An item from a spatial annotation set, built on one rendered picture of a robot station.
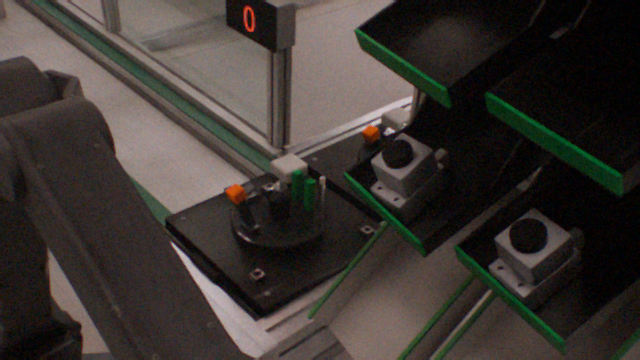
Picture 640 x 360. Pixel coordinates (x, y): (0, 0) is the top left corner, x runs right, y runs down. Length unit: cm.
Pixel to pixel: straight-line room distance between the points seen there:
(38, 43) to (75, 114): 140
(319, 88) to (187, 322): 135
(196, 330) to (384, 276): 55
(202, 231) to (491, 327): 45
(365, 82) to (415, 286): 92
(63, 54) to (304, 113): 54
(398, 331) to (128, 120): 78
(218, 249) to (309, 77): 76
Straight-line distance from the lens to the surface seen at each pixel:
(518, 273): 63
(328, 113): 155
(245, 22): 112
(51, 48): 173
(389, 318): 84
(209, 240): 103
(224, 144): 129
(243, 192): 95
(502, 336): 79
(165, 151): 132
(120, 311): 32
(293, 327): 92
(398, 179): 67
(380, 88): 166
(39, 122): 35
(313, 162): 119
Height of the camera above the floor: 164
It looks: 36 degrees down
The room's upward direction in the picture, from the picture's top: 3 degrees clockwise
